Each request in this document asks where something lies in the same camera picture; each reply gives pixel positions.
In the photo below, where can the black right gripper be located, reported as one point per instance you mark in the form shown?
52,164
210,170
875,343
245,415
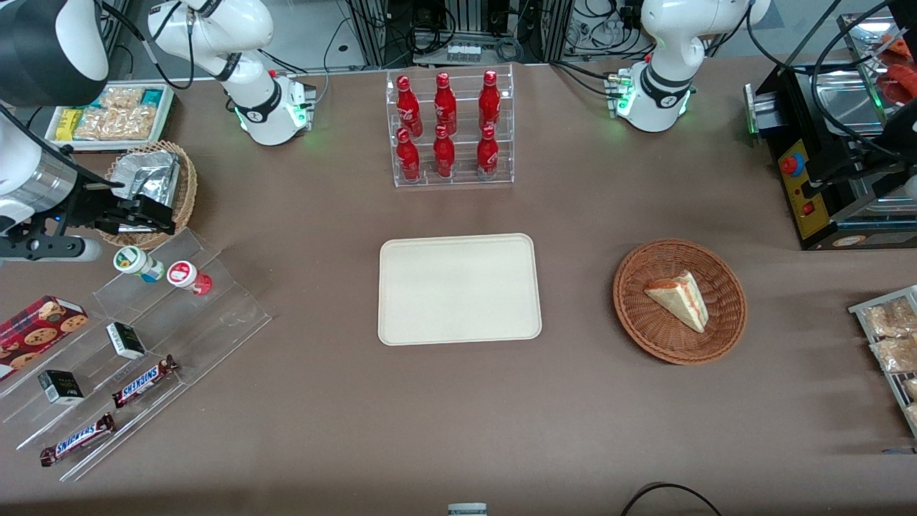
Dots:
91,208

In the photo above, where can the green lid gum bottle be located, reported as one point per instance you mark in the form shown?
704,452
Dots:
136,262

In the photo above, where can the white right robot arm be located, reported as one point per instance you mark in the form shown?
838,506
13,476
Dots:
236,29

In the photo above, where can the red lid gum bottle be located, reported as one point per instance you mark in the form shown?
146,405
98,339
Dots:
185,275

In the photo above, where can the white snack tray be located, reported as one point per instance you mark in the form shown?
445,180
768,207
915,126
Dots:
161,132

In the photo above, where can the cream plastic tray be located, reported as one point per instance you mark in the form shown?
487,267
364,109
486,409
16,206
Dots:
458,289

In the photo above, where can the silver foil packet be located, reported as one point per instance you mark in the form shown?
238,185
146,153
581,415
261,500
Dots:
150,175

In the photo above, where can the light wicker basket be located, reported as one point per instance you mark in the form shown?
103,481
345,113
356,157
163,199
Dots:
188,186

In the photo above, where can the clear cracker bag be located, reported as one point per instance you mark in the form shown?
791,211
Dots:
118,118

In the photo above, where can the yellow snack packet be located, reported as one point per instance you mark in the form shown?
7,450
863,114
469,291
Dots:
66,125

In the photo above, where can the clear acrylic stepped stand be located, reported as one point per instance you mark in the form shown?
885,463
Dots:
208,330

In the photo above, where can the small black box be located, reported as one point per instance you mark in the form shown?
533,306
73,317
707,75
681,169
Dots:
126,341
61,387

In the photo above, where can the red cookie box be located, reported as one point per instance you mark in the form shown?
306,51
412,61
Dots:
36,330

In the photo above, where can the snickers chocolate bar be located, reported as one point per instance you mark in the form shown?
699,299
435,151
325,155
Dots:
143,382
77,439

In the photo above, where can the red cola bottle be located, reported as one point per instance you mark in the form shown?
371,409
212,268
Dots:
488,156
489,100
445,104
444,156
408,159
409,107

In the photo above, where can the clear acrylic bottle rack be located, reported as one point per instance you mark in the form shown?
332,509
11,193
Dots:
466,179

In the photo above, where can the white power strip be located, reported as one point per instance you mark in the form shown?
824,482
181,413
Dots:
464,52

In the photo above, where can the grey white device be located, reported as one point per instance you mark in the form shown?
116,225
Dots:
467,509

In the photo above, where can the brown wicker basket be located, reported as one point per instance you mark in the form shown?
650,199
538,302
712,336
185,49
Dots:
645,330

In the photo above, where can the wrapped triangle sandwich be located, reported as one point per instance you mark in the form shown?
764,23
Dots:
680,299

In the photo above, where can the red emergency stop button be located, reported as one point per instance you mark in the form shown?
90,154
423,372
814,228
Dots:
791,165

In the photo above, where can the black metal machine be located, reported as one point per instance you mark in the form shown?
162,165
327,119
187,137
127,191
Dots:
824,179

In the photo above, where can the clear snack bag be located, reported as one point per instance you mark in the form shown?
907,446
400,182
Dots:
895,355
892,317

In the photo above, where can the red food item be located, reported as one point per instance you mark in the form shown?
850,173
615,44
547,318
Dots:
899,75

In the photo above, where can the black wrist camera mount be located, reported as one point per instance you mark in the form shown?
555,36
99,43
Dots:
43,249

